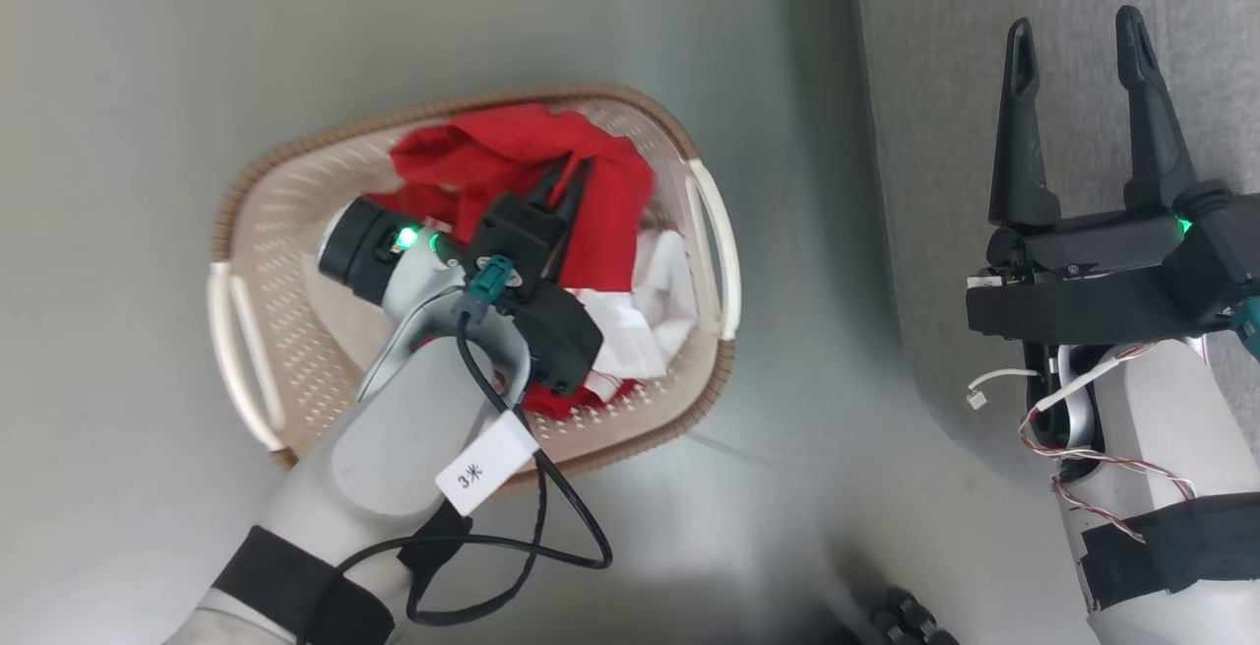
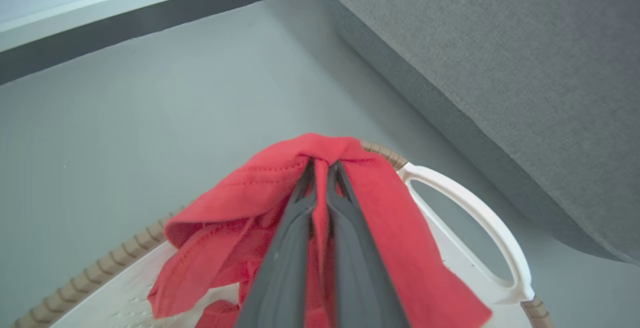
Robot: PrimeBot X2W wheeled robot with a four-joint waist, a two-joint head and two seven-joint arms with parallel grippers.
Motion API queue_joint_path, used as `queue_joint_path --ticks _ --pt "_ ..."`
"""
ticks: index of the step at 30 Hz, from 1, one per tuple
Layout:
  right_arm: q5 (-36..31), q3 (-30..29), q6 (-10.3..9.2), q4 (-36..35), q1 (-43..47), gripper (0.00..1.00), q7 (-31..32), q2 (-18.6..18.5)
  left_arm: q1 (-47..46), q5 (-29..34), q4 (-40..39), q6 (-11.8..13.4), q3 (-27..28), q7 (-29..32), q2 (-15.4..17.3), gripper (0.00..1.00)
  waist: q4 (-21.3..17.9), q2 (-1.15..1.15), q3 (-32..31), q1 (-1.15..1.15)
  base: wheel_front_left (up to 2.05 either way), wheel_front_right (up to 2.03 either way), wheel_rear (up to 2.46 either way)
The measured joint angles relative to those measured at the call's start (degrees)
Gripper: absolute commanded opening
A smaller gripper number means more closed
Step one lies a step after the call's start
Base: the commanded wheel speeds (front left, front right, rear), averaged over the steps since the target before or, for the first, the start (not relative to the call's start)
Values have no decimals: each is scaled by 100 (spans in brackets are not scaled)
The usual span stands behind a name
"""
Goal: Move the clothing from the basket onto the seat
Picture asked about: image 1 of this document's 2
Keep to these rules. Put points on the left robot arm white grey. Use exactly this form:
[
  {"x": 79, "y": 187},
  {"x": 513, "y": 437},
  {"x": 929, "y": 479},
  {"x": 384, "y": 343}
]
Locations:
[{"x": 394, "y": 428}]

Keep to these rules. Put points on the beige perforated laundry basket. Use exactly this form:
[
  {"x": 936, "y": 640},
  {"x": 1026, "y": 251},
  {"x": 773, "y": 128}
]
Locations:
[{"x": 285, "y": 231}]

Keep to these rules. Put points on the grey fabric sofa seat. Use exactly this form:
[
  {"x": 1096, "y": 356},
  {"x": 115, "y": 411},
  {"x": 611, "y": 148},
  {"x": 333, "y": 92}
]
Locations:
[{"x": 935, "y": 84}]

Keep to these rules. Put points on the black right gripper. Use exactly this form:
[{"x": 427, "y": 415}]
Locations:
[{"x": 1083, "y": 300}]

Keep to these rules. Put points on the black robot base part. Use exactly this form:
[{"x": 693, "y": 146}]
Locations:
[{"x": 906, "y": 617}]

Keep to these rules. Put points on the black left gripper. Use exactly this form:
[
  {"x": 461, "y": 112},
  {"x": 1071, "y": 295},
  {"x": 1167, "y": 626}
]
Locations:
[{"x": 556, "y": 335}]

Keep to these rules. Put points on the black right wrist camera housing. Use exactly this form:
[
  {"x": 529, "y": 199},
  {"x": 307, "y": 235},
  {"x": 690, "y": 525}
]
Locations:
[{"x": 1221, "y": 251}]

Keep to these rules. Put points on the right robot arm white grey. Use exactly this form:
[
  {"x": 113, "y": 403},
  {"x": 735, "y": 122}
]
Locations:
[{"x": 1162, "y": 428}]

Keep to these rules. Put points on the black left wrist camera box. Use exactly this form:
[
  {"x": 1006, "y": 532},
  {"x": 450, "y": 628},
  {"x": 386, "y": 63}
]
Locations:
[{"x": 512, "y": 231}]

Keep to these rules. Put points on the plain red garment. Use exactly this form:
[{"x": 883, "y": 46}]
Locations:
[{"x": 492, "y": 148}]

